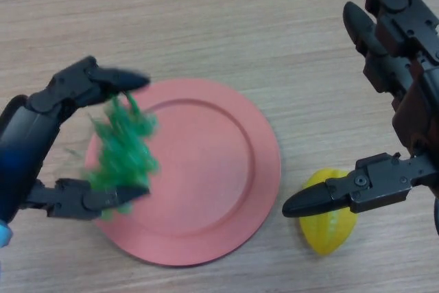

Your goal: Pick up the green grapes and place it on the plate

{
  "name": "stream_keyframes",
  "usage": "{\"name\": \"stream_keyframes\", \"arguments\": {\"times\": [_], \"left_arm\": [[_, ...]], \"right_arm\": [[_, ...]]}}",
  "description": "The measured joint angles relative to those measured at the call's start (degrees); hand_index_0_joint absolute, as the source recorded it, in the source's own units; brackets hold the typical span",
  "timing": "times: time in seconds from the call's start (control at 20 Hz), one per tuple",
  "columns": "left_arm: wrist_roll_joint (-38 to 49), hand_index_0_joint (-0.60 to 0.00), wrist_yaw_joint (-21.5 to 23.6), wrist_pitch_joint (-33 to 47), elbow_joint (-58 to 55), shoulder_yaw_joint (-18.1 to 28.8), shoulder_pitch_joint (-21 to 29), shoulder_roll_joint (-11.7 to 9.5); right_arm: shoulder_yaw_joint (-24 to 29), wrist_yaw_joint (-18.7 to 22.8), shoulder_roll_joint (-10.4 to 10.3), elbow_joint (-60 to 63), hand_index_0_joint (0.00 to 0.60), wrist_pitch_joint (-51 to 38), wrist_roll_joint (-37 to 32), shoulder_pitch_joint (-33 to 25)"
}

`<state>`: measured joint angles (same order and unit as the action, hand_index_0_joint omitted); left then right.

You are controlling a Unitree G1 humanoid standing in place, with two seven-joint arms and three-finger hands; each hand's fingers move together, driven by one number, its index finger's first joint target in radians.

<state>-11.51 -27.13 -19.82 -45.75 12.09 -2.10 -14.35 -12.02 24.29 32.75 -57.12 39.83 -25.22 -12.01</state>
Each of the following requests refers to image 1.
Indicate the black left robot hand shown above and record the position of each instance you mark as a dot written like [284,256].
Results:
[24,142]

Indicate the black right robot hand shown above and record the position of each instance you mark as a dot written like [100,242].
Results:
[418,101]

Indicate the green plastic grape bunch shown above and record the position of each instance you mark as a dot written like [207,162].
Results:
[127,149]

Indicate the pink round plate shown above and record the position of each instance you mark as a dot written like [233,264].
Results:
[205,176]

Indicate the yellow plastic starfruit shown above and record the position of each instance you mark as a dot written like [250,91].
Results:
[326,234]

